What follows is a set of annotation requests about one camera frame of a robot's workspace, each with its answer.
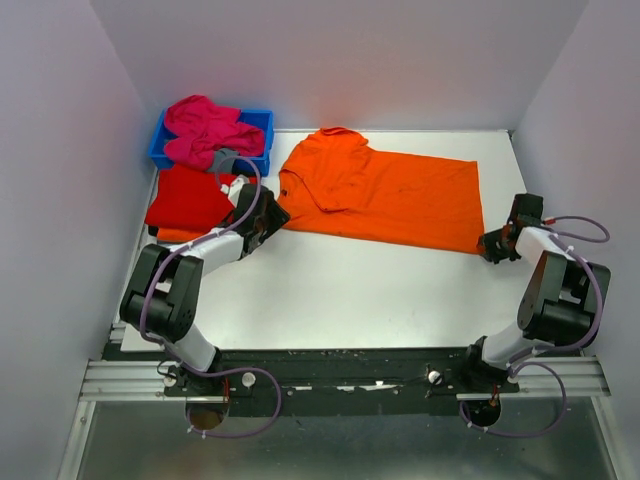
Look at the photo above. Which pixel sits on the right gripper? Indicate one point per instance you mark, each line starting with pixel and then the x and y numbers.
pixel 492 253

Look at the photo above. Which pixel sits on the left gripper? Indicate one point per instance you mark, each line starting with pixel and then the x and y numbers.
pixel 278 216

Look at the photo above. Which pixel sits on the orange t-shirt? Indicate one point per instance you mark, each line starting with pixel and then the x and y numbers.
pixel 173 236
pixel 334 183

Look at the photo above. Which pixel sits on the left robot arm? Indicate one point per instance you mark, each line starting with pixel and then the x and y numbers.
pixel 162 294

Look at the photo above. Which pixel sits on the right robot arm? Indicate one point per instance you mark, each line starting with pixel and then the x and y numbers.
pixel 562 306

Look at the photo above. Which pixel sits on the grey garment in bin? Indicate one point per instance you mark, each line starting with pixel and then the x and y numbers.
pixel 223 161

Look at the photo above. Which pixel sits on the folded red t-shirt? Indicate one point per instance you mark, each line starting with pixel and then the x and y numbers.
pixel 190 200

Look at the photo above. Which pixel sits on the folded orange t-shirt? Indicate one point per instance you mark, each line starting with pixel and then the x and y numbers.
pixel 173 236

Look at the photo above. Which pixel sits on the pink t-shirt in bin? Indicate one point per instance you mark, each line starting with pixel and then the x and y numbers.
pixel 200 127

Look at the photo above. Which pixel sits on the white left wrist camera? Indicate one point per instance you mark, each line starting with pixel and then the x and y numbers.
pixel 233 190

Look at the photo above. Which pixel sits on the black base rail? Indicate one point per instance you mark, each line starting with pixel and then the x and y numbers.
pixel 352 382

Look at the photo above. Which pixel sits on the aluminium extrusion frame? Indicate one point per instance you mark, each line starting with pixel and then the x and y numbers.
pixel 106 382

